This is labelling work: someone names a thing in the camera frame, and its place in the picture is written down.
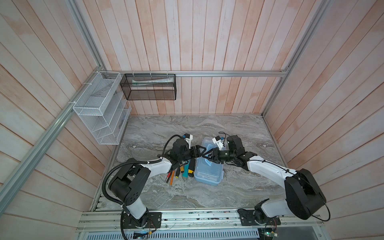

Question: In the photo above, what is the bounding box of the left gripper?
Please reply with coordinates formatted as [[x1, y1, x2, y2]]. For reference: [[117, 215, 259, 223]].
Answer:
[[178, 145, 207, 162]]

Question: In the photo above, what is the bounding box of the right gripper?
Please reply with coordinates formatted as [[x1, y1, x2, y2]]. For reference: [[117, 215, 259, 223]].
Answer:
[[202, 147, 236, 163]]

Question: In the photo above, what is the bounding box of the blue plastic tool box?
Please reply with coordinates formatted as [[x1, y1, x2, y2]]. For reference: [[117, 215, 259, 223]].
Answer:
[[193, 137, 225, 187]]

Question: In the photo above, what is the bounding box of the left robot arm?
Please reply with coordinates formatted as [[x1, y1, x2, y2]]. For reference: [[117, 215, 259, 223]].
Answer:
[[102, 137, 206, 220]]

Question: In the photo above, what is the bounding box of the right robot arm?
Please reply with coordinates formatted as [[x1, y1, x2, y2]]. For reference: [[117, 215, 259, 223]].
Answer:
[[200, 135, 327, 225]]

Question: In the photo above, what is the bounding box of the black yellow utility knife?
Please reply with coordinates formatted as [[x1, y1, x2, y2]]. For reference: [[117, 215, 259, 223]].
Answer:
[[188, 159, 196, 178]]

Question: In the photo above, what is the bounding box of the black yellow screwdriver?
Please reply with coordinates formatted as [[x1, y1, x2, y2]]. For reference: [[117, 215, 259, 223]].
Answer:
[[175, 168, 181, 178]]

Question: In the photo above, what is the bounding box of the teal utility knife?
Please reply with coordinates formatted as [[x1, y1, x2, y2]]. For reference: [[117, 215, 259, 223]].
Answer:
[[182, 164, 189, 179]]

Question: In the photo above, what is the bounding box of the black mesh basket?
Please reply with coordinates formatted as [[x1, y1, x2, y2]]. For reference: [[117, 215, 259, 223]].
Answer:
[[120, 73, 177, 101]]

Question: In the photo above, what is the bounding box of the horizontal aluminium wall rail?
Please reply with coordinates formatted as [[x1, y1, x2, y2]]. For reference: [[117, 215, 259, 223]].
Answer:
[[116, 70, 288, 77]]

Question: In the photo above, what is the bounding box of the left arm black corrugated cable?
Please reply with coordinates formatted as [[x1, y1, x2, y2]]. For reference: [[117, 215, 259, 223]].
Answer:
[[101, 134, 184, 240]]

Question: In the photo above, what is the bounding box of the white wire mesh shelf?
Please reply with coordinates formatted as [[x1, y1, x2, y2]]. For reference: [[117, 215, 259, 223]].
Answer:
[[73, 72, 132, 145]]

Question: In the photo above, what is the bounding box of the aluminium mounting rail base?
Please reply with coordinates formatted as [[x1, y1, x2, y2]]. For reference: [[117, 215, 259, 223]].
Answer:
[[75, 208, 331, 240]]

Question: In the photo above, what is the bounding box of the right camera black cable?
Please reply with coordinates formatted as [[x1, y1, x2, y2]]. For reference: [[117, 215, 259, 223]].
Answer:
[[218, 131, 331, 223]]

